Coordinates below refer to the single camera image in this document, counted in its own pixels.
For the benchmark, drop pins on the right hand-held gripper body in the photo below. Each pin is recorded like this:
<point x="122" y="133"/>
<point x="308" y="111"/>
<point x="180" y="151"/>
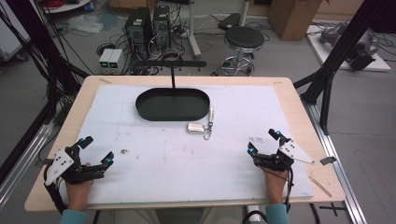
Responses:
<point x="294" y="151"/>

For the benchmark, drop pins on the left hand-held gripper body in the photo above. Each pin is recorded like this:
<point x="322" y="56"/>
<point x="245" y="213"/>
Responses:
<point x="59" y="162"/>

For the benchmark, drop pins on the black key rack with tray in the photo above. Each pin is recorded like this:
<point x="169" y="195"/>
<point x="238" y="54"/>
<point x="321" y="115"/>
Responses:
<point x="162" y="107"/>

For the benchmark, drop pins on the person's left hand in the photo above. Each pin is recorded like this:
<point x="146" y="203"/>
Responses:
<point x="77" y="194"/>

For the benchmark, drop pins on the person's right hand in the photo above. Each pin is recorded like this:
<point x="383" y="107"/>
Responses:
<point x="275" y="185"/>

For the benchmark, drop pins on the black tape piece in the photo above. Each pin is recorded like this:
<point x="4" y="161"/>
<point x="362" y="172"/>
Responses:
<point x="328" y="160"/>

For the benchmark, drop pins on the thin wooden stick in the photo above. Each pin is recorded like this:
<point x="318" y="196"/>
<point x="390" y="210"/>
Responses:
<point x="320" y="186"/>

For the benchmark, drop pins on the white foam mat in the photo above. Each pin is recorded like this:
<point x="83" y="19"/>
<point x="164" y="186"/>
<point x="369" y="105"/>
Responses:
<point x="186" y="171"/>

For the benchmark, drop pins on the white power supply box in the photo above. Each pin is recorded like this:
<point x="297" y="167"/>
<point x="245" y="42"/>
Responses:
<point x="116" y="59"/>
<point x="105" y="59"/>

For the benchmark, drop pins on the black round stool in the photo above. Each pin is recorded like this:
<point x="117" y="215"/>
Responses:
<point x="244" y="37"/>

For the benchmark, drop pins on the brown cardboard box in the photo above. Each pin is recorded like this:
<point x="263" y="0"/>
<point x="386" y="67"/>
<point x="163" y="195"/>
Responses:
<point x="292" y="18"/>

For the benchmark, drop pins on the clear plastic bag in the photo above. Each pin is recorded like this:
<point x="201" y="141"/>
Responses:
<point x="84" y="24"/>

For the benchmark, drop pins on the white board with grey device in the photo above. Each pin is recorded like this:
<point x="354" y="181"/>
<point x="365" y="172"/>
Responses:
<point x="361" y="49"/>

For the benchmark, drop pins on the black flat case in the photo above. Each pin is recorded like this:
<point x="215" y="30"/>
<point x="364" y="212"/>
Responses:
<point x="229" y="21"/>

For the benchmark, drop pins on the black computer tower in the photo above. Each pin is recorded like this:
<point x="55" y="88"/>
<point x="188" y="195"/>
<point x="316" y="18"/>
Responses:
<point x="138" y="29"/>
<point x="162" y="25"/>

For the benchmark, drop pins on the white metal stand leg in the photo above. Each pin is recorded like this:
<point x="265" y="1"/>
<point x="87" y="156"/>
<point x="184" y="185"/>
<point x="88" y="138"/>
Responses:
<point x="193" y="34"/>

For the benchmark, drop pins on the aluminium rail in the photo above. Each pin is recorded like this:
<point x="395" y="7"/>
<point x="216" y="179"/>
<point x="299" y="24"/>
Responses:
<point x="18" y="161"/>
<point x="336" y="161"/>

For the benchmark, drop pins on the black metal frame stand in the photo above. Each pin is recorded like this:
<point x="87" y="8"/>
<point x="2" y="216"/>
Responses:
<point x="339" y="49"/>
<point x="34" y="37"/>

